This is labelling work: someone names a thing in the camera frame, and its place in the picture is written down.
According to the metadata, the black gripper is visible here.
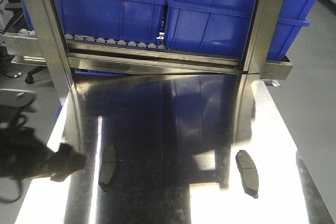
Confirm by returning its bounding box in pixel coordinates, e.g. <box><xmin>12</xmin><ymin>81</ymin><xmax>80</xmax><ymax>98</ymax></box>
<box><xmin>1</xmin><ymin>89</ymin><xmax>87</xmax><ymax>182</ymax></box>

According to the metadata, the brake pad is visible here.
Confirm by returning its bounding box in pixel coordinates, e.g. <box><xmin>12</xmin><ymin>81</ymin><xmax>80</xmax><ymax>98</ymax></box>
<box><xmin>98</xmin><ymin>145</ymin><xmax>118</xmax><ymax>191</ymax></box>
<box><xmin>235</xmin><ymin>150</ymin><xmax>259</xmax><ymax>198</ymax></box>

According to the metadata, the roller conveyor track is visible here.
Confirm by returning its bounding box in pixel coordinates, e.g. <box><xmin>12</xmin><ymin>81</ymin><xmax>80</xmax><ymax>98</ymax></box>
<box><xmin>65</xmin><ymin>34</ymin><xmax>167</xmax><ymax>50</ymax></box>

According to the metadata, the black office chair base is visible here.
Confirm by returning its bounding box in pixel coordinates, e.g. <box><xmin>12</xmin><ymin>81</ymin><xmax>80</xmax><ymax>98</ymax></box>
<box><xmin>25</xmin><ymin>66</ymin><xmax>47</xmax><ymax>84</ymax></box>

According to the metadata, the blue bin with red bag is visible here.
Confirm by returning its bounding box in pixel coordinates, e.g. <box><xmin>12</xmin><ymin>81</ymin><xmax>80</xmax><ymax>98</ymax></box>
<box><xmin>21</xmin><ymin>0</ymin><xmax>166</xmax><ymax>44</ymax></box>

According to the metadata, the large blue plastic bin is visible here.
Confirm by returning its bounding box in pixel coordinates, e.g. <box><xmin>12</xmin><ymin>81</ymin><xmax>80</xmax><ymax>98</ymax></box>
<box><xmin>164</xmin><ymin>0</ymin><xmax>316</xmax><ymax>61</ymax></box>

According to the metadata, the stainless steel rack frame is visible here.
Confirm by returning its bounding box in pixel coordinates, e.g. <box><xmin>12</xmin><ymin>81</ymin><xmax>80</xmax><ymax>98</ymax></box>
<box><xmin>4</xmin><ymin>0</ymin><xmax>292</xmax><ymax>97</ymax></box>

